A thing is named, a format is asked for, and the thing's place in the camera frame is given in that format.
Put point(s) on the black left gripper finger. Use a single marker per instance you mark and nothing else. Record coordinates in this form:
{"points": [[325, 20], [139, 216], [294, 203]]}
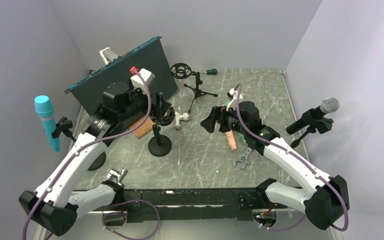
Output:
{"points": [[159, 108], [166, 114]]}

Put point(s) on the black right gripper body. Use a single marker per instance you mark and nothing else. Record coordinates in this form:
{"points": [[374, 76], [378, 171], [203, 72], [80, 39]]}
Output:
{"points": [[230, 121]]}

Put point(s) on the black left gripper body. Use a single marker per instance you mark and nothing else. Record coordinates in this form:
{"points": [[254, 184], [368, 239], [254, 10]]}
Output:
{"points": [[138, 103]]}

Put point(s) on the pink microphone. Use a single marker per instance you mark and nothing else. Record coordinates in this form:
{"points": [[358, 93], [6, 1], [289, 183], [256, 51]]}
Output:
{"points": [[231, 140]]}

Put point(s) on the black round base shock mount stand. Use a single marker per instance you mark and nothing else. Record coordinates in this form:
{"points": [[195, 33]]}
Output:
{"points": [[159, 145]]}

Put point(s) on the blue microphone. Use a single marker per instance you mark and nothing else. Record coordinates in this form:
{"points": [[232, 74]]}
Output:
{"points": [[45, 111]]}

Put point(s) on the mint green microphone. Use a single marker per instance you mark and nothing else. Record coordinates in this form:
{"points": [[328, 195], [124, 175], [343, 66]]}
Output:
{"points": [[240, 136]]}

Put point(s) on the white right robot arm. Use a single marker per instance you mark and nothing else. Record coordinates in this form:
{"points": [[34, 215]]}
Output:
{"points": [[322, 198]]}

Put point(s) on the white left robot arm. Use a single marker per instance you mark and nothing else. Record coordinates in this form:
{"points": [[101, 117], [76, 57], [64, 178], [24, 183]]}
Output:
{"points": [[53, 205]]}

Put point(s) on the black right round base stand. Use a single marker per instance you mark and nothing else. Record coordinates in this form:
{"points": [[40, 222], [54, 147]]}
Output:
{"points": [[308, 129]]}

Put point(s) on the silver black microphone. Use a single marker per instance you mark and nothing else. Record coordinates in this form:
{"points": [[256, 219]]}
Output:
{"points": [[329, 105]]}

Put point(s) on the white plastic faucet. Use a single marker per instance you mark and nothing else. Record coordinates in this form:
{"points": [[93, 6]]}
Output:
{"points": [[180, 117]]}

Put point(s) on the wooden block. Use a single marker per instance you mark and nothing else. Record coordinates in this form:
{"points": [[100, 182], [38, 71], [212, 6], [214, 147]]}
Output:
{"points": [[144, 129]]}

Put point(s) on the dark teal-edged board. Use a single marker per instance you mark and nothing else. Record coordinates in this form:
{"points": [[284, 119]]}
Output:
{"points": [[149, 55]]}

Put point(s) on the chrome metal fitting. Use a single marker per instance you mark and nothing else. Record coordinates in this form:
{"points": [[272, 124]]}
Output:
{"points": [[116, 176]]}

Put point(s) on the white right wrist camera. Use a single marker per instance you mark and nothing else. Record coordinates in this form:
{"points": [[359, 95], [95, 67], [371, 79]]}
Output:
{"points": [[233, 99]]}

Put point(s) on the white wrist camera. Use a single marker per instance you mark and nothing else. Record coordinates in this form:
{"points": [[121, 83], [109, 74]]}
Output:
{"points": [[233, 99], [141, 76]]}

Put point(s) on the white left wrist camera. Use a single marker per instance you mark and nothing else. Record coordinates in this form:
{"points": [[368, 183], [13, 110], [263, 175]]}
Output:
{"points": [[141, 76]]}

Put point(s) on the red handle adjustable wrench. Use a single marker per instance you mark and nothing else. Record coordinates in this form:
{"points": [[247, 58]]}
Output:
{"points": [[242, 159]]}

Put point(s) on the green handle screwdriver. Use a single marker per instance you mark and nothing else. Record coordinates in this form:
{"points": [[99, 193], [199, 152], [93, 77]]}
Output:
{"points": [[212, 71]]}

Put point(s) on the white bracket behind board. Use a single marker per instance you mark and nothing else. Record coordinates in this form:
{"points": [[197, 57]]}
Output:
{"points": [[108, 56]]}

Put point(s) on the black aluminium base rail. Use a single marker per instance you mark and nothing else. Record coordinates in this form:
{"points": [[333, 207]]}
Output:
{"points": [[190, 204]]}

